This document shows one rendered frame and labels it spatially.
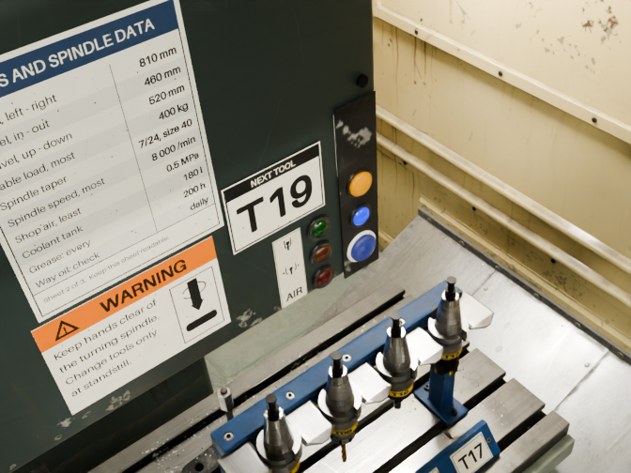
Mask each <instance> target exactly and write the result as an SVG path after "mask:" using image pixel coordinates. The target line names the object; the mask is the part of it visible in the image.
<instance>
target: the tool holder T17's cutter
mask: <svg viewBox="0 0 631 473"><path fill-rule="evenodd" d="M431 366H434V367H435V371H434V373H436V374H439V375H444V374H447V373H449V376H452V375H453V374H455V373H456V372H457V369H458V366H459V356H458V357H457V358H455V359H451V360H443V359H441V360H440V361H439V362H437V363H436V364H431Z"/></svg>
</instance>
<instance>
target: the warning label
mask: <svg viewBox="0 0 631 473"><path fill-rule="evenodd" d="M230 322H231V320H230V315H229V311H228V307H227V303H226V298H225V294H224V290H223V282H222V277H221V273H220V269H219V265H218V260H217V256H216V252H215V248H214V243H213V238H212V236H210V237H208V238H206V239H204V240H202V241H201V242H199V243H197V244H195V245H193V246H191V247H190V248H188V249H186V250H185V251H183V252H180V253H178V254H176V255H174V256H172V257H170V258H168V259H167V260H165V261H163V262H161V263H159V264H157V265H156V266H154V267H152V268H150V269H148V270H146V271H144V272H142V273H140V274H138V275H136V276H135V277H133V278H131V279H129V280H127V281H125V282H123V283H121V284H120V285H118V286H116V287H114V288H112V289H110V290H108V291H106V292H104V293H103V294H101V295H99V296H97V297H95V298H92V299H90V300H88V301H87V302H86V303H84V304H82V305H80V306H78V307H76V308H74V309H72V310H71V311H69V312H67V313H64V314H62V315H60V316H58V317H56V318H55V319H54V320H52V321H50V322H48V323H46V324H44V325H42V326H40V327H39V328H36V329H34V330H32V331H31V333H32V335H33V337H34V339H35V341H36V343H37V345H38V348H39V350H40V352H41V354H42V356H43V357H44V359H45V361H46V363H47V365H48V367H49V369H50V371H51V373H52V375H53V377H54V380H55V382H56V384H57V386H58V387H59V389H60V391H61V393H62V395H63V397H64V399H65V401H66V403H67V405H68V407H69V410H70V412H71V414H72V415H74V414H75V413H77V412H79V411H80V410H82V409H84V408H86V407H87V406H89V405H91V404H93V403H95V402H96V401H97V400H99V399H100V398H102V397H104V396H106V395H107V394H109V393H111V392H112V391H114V390H116V389H118V388H120V387H121V386H123V385H125V384H127V383H128V382H130V381H132V379H134V378H136V377H137V376H139V375H141V374H143V373H145V372H147V371H148V370H150V369H152V368H153V367H155V366H157V365H158V364H160V363H162V362H163V361H165V360H167V359H169V358H171V357H172V356H173V355H175V354H177V353H178V352H180V351H182V350H183V349H185V348H187V347H189V346H190V345H192V344H194V343H196V342H198V341H199V340H201V339H203V338H204V337H206V336H208V335H209V334H210V333H212V332H214V331H215V330H217V329H219V328H221V327H223V326H224V325H226V324H228V323H230Z"/></svg>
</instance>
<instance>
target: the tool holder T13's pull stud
mask: <svg viewBox="0 0 631 473"><path fill-rule="evenodd" d="M276 401H277V397H276V395H275V394H273V393H270V394H268V395H267V396H266V403H267V404H268V405H267V413H268V417H269V418H270V419H277V418H278V417H279V416H280V409H279V405H278V404H277V403H276Z"/></svg>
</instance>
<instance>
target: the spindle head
mask: <svg viewBox="0 0 631 473"><path fill-rule="evenodd" d="M147 1H150V0H0V55H1V54H4V53H8V52H11V51H14V50H16V49H19V48H22V47H24V46H26V45H29V44H32V43H35V42H37V41H40V40H43V39H45V38H49V37H52V36H54V35H57V34H60V33H63V32H65V31H68V30H70V29H73V28H75V27H78V26H81V25H84V24H86V23H91V22H93V21H96V20H98V19H101V18H103V17H106V16H109V15H112V14H114V13H117V12H119V11H122V10H124V9H127V8H132V7H134V6H137V5H140V4H142V3H144V2H147ZM178 1H179V5H180V10H181V15H182V20H183V24H184V29H185V34H186V39H187V43H188V48H189V53H190V58H191V61H192V70H193V75H194V79H195V84H196V89H197V94H198V98H199V103H200V108H201V113H202V117H203V122H204V127H205V132H206V136H207V140H208V149H209V154H210V158H211V163H212V168H213V173H214V177H215V182H216V187H217V192H218V196H219V201H220V206H221V211H222V214H223V223H224V226H222V227H220V228H219V229H217V230H215V231H213V232H211V233H209V234H207V235H205V236H202V237H201V238H199V239H197V240H195V241H194V242H192V243H190V244H188V245H186V246H184V247H183V248H181V249H179V250H177V251H175V252H172V253H170V254H168V255H166V256H165V257H163V258H162V259H160V260H158V261H156V262H154V263H152V264H150V265H149V266H147V267H144V268H142V269H140V270H138V271H136V272H134V273H132V274H131V275H130V276H128V277H126V278H124V279H122V280H120V281H118V282H115V283H114V284H112V285H110V286H108V287H106V288H104V289H102V290H100V291H99V292H97V293H96V294H94V295H92V296H90V297H88V298H85V299H83V300H81V301H79V302H78V303H76V304H74V305H72V306H70V307H68V308H67V309H65V310H63V311H62V312H60V313H57V314H55V315H53V316H51V317H49V318H47V319H45V320H44V321H42V322H40V323H39V322H38V319H37V318H36V316H35V314H34V312H33V310H32V308H31V306H30V304H29V301H28V299H27V297H26V295H25V293H24V291H23V289H22V287H21V285H20V283H19V281H18V278H17V276H16V274H15V272H14V270H13V268H12V266H11V264H10V262H9V260H8V258H7V255H6V253H5V251H4V249H3V247H2V245H1V243H0V473H11V472H13V471H14V470H16V469H18V468H19V467H21V466H23V465H25V464H27V463H28V462H30V461H32V460H33V459H35V458H37V457H38V456H40V455H41V454H42V453H44V452H45V451H47V450H49V449H51V448H53V447H54V446H56V445H58V444H59V443H61V442H63V441H64V440H66V439H68V438H69V437H71V436H73V435H75V434H77V433H78V432H80V431H82V430H83V429H84V428H86V427H87V426H89V425H91V424H92V423H94V422H96V421H97V420H100V419H101V418H103V417H104V416H106V415H108V414H109V413H111V412H113V411H114V410H116V409H118V408H119V407H120V406H122V405H123V404H126V403H127V402H129V401H131V400H132V399H134V398H136V397H137V396H139V395H141V394H142V393H144V392H146V391H147V390H149V389H151V388H153V387H155V386H156V385H158V384H160V383H161V382H162V381H164V380H165V379H167V378H168V377H170V376H172V375H173V374H176V373H177V372H179V371H181V370H182V369H184V368H186V367H187V366H189V365H191V364H192V363H194V362H196V361H197V360H199V359H200V358H202V357H204V356H205V355H207V354H209V353H210V352H212V351H214V350H215V349H217V348H219V347H220V346H222V345H224V344H225V343H228V342H229V341H231V340H232V339H234V338H236V337H237V336H239V335H240V334H241V333H243V332H245V331H246V330H248V329H250V328H252V327H254V326H255V325H257V324H259V323H260V322H262V321H264V320H265V319H267V318H269V317H270V316H272V315H274V314H275V313H277V312H279V311H280V310H282V304H281V299H280V292H279V285H278V279H277V273H276V266H275V260H274V253H273V248H272V242H274V241H276V240H277V239H279V238H281V237H284V236H285V235H287V234H289V233H291V232H293V231H294V230H296V229H298V228H300V234H301V243H302V251H303V260H304V267H305V276H306V284H307V293H308V294H309V293H310V292H312V291H314V290H315V289H316V288H314V287H313V285H312V279H313V276H314V274H315V273H316V271H317V270H318V269H319V268H320V267H322V266H325V265H332V266H333V267H334V269H335V274H334V277H333V278H335V277H337V276H338V275H340V274H342V273H343V272H344V267H343V252H342V238H341V223H340V207H339V192H338V178H337V168H336V153H335V138H334V123H333V110H334V109H336V108H338V107H340V106H342V105H344V104H346V103H348V102H350V101H352V100H354V99H356V98H358V97H360V96H363V95H365V94H367V93H369V92H371V91H373V90H374V53H373V6H372V0H178ZM317 141H320V149H321V161H322V173H323V185H324V196H325V205H324V206H322V207H320V208H318V209H317V210H315V211H313V212H311V213H309V214H308V215H306V216H304V217H302V218H300V219H298V220H297V221H294V222H292V223H290V224H288V225H287V226H286V227H284V228H282V229H280V230H279V231H277V232H275V233H273V234H271V235H269V236H267V237H265V238H263V239H261V240H260V241H258V242H256V243H255V244H253V245H251V246H250V247H248V248H246V249H244V250H242V251H240V252H238V253H236V254H233V252H232V247H231V242H230V237H229V233H228V228H227V223H226V218H225V214H224V209H223V200H222V195H221V189H223V188H225V187H227V186H229V185H231V184H233V183H235V182H237V181H239V180H241V179H242V178H244V177H246V176H248V175H251V174H253V173H255V172H257V171H259V170H261V169H263V168H265V167H267V166H269V165H271V164H273V163H274V162H276V161H278V160H281V159H283V158H285V157H287V156H289V155H291V154H293V153H295V152H297V151H299V150H301V149H303V148H304V147H306V146H308V145H311V144H313V143H315V142H317ZM322 214H325V215H328V216H329V217H330V218H331V229H330V231H329V232H328V233H327V234H326V235H325V236H324V237H323V238H321V239H319V240H317V241H313V240H311V239H310V238H308V236H307V228H308V225H309V224H310V222H311V221H312V220H313V219H314V218H315V217H317V216H319V215H322ZM208 237H212V238H213V243H214V248H215V252H216V256H217V260H218V265H219V269H220V273H221V277H222V282H223V290H224V294H225V298H226V303H227V307H228V311H229V315H230V320H231V322H230V323H228V324H226V325H224V326H223V327H221V328H219V329H217V330H215V331H214V332H212V333H210V334H209V335H208V336H206V337H204V338H203V339H201V340H199V341H198V342H196V343H194V344H192V345H190V346H189V347H187V348H185V349H183V350H182V351H180V352H178V353H177V354H175V355H173V356H172V357H171V358H169V359H167V360H165V361H163V362H162V363H160V364H158V365H157V366H155V367H153V368H152V369H150V370H148V371H147V372H145V373H143V374H141V375H139V376H137V377H136V378H134V379H132V381H130V382H128V383H127V384H125V385H123V386H121V387H120V388H118V389H116V390H114V391H112V392H111V393H109V394H107V395H106V396H104V397H102V398H100V399H99V400H97V401H96V402H95V403H93V404H91V405H89V406H87V407H86V408H84V409H82V410H80V411H79V412H77V413H75V414H74V415H72V414H71V412H70V410H69V407H68V405H67V403H66V401H65V399H64V397H63V395H62V393H61V391H60V389H59V387H58V386H57V384H56V382H55V380H54V377H53V375H52V373H51V371H50V369H49V367H48V365H47V363H46V361H45V359H44V357H43V356H42V354H41V352H40V350H39V348H38V345H37V343H36V341H35V339H34V337H33V335H32V333H31V331H32V330H34V329H36V328H39V327H40V326H42V325H44V324H46V323H48V322H50V321H52V320H54V319H55V318H56V317H58V316H60V315H62V314H64V313H67V312H69V311H71V310H72V309H74V308H76V307H78V306H80V305H82V304H84V303H86V302H87V301H88V300H90V299H92V298H95V297H97V296H99V295H101V294H103V293H104V292H106V291H108V290H110V289H112V288H114V287H116V286H118V285H120V284H121V283H123V282H125V281H127V280H129V279H131V278H133V277H135V276H136V275H138V274H140V273H142V272H144V271H146V270H148V269H150V268H152V267H154V266H156V265H157V264H159V263H161V262H163V261H165V260H167V259H168V258H170V257H172V256H174V255H176V254H178V253H180V252H183V251H185V250H186V249H188V248H190V247H191V246H193V245H195V244H197V243H199V242H201V241H202V240H204V239H206V238H208ZM323 240H328V241H330V242H331V243H332V245H333V252H332V255H331V257H330V259H329V260H328V261H327V262H325V263H324V264H322V265H320V266H314V265H313V264H312V263H311V262H310V259H309V257H310V252H311V250H312V248H313V247H314V246H315V245H316V244H317V243H318V242H320V241H323Z"/></svg>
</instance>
